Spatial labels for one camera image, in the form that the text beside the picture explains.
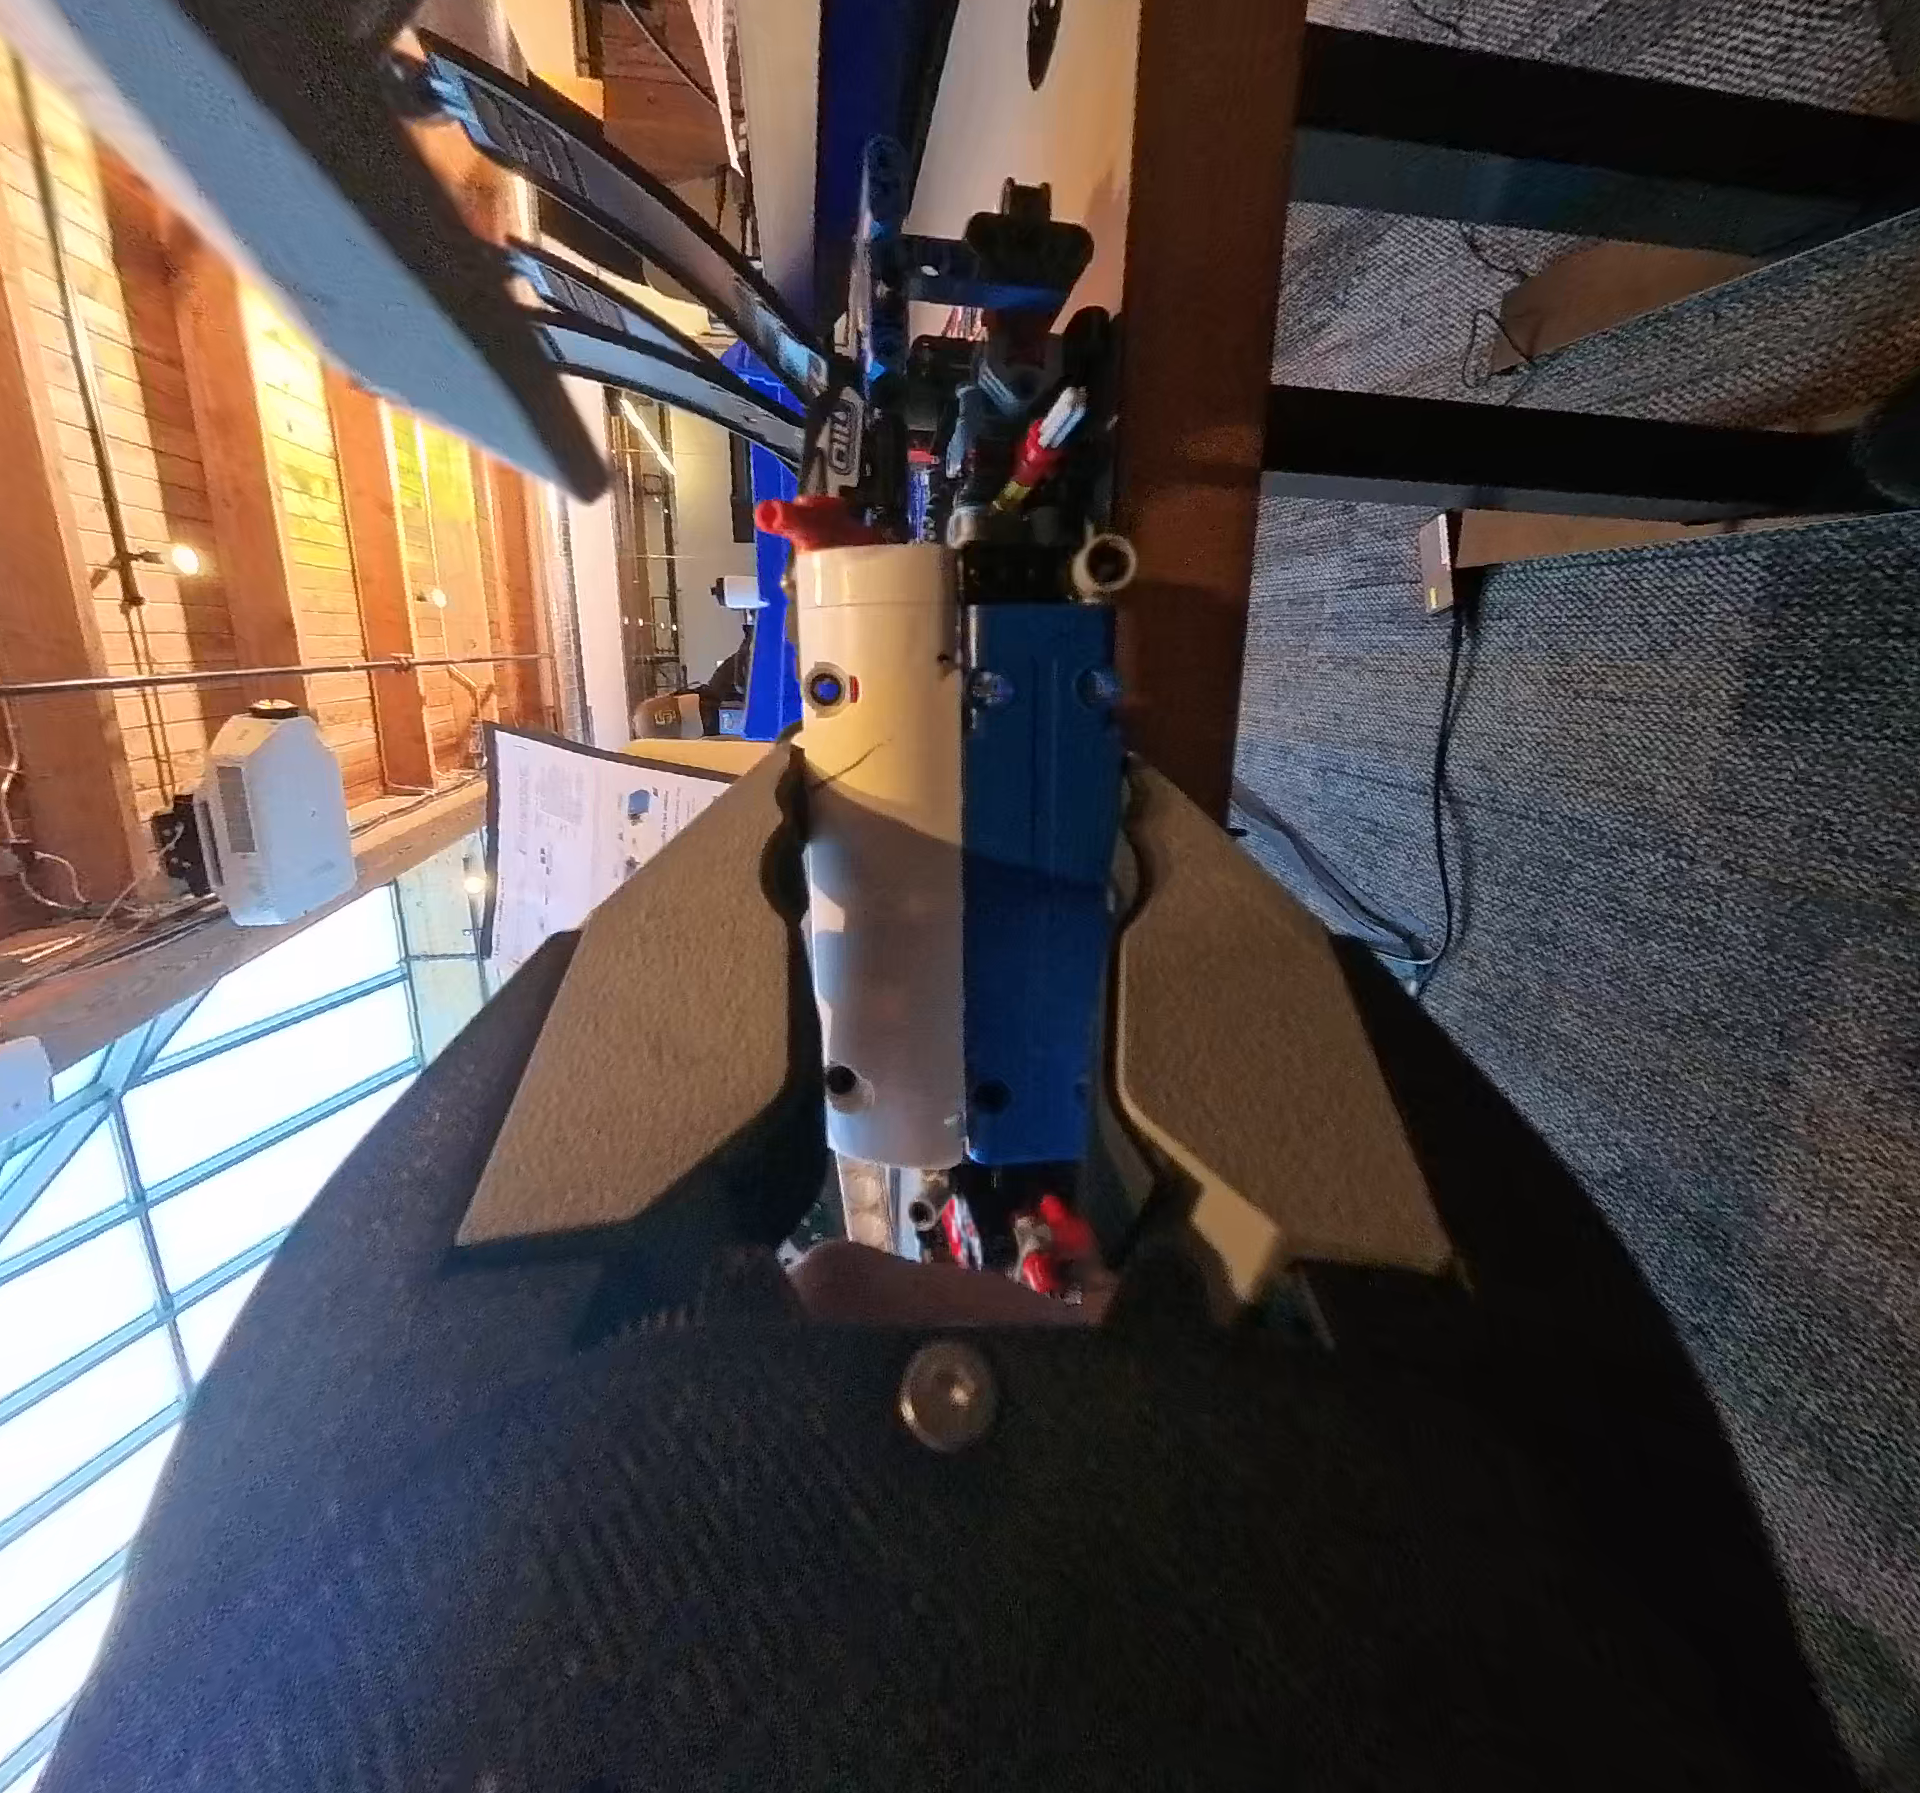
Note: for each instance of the blue plastic bin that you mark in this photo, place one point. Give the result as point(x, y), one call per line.
point(869, 22)

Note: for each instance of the toy brick car model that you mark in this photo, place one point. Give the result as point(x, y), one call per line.
point(989, 367)

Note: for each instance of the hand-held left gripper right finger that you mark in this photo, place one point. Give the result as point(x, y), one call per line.
point(1260, 1058)

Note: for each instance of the white illustrated leaflet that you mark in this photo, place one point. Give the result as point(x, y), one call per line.
point(556, 834)

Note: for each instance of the thin metal rod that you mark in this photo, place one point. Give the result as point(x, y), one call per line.
point(226, 678)

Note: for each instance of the beige cardboard board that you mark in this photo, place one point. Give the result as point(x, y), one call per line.
point(704, 756)

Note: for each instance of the black desk leg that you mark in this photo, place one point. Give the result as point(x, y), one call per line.
point(1500, 451)
point(1500, 97)

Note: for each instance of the brown cardboard box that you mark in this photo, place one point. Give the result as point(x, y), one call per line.
point(1437, 565)

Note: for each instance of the small white wall sensor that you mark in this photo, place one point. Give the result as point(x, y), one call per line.
point(16, 1086)

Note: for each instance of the white wall device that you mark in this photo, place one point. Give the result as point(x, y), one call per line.
point(276, 819)

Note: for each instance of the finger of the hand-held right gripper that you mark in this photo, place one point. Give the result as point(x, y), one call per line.
point(300, 204)

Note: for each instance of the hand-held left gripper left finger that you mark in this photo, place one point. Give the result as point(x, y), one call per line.
point(662, 1044)

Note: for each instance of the cardboard piece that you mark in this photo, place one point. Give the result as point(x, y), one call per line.
point(1621, 302)

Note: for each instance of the large grid window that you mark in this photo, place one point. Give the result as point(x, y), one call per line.
point(151, 1301)

